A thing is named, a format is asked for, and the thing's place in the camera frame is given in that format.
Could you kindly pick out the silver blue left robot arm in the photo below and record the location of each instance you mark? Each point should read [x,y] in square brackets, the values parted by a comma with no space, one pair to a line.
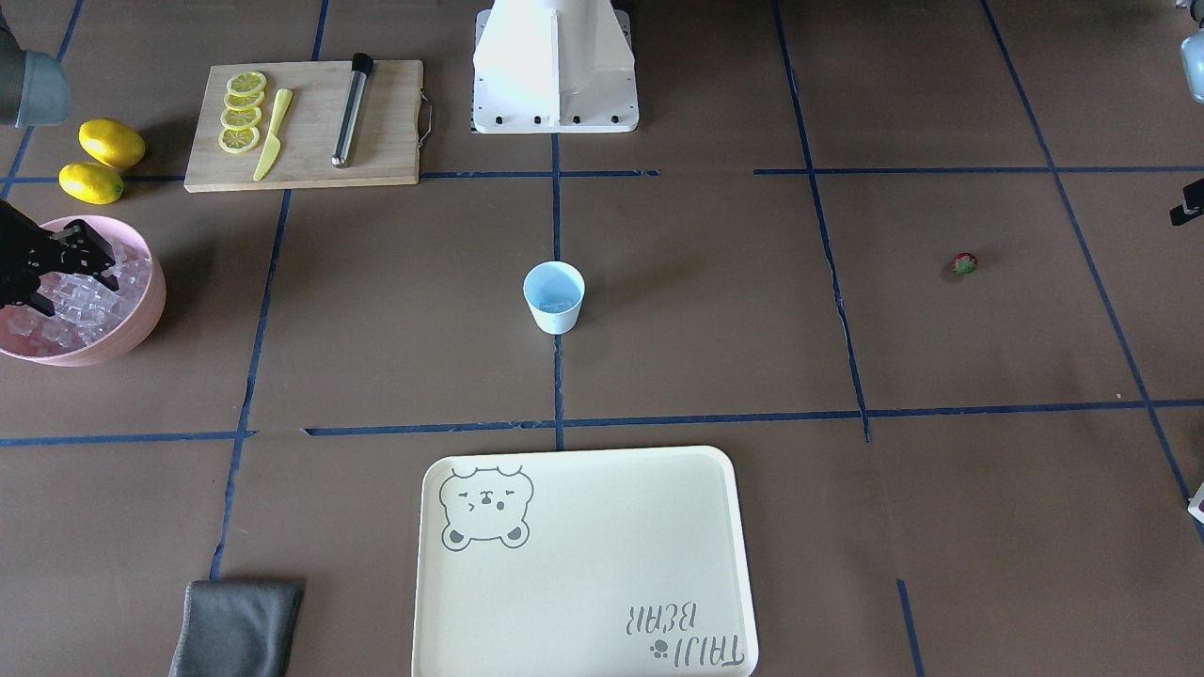
[1191,56]

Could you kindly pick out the grey folded cloth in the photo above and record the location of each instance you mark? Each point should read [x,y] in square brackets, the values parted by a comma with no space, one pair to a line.
[237,628]

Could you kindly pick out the yellow lemon near board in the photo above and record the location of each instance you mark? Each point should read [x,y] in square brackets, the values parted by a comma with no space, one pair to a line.
[93,183]

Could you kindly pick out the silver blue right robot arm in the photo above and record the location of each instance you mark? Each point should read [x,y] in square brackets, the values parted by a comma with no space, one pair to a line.
[34,93]

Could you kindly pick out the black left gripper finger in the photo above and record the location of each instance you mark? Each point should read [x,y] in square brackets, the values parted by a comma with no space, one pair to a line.
[1191,204]

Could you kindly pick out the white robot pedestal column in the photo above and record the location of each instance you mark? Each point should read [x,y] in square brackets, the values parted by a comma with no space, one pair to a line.
[554,67]

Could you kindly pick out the lemon slices row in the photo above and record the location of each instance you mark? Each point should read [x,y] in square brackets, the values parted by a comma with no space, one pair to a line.
[245,93]

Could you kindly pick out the red strawberry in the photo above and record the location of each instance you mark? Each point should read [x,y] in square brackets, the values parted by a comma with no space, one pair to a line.
[965,263]

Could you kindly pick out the light blue plastic cup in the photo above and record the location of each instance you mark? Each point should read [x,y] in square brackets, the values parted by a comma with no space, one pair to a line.
[554,292]

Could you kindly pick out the pink bowl of ice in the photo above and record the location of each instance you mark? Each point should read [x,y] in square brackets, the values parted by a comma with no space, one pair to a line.
[91,324]

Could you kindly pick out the yellow lemon far one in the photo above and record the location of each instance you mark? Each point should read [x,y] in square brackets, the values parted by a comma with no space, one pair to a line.
[112,142]

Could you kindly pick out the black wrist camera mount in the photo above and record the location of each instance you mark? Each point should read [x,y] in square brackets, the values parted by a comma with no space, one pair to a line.
[78,249]

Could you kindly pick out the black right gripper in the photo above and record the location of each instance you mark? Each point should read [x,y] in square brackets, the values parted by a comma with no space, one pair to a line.
[21,252]

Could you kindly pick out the cream bear serving tray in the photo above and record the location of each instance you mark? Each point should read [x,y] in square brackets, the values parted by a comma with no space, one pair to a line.
[608,562]

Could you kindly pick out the wooden cutting board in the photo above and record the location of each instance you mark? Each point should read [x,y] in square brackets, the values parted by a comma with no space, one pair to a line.
[385,146]

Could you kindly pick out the yellow plastic knife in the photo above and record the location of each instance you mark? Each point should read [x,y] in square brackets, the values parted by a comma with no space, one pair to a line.
[272,145]

